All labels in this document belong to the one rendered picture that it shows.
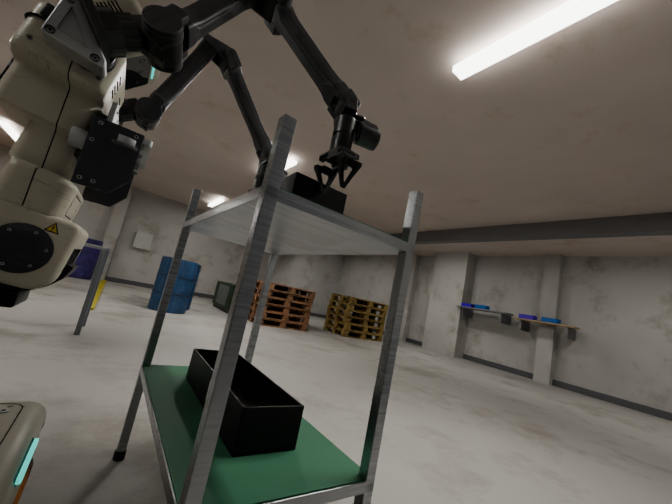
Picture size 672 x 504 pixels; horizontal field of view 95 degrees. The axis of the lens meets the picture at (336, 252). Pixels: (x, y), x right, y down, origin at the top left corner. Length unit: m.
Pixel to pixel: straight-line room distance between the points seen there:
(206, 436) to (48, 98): 0.79
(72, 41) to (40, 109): 0.20
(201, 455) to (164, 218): 10.27
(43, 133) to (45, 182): 0.12
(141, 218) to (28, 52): 9.86
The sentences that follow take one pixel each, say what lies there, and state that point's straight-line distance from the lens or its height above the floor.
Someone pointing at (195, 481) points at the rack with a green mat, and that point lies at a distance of 0.69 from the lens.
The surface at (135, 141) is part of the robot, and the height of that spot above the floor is 1.02.
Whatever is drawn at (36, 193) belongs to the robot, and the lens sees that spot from 0.91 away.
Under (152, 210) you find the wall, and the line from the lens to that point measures 10.80.
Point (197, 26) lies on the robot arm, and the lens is 0.95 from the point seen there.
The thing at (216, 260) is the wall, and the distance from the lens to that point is 11.01.
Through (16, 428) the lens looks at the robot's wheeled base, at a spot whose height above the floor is 0.28.
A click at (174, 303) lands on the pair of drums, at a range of 5.86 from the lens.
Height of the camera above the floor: 0.75
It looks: 9 degrees up
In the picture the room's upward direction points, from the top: 12 degrees clockwise
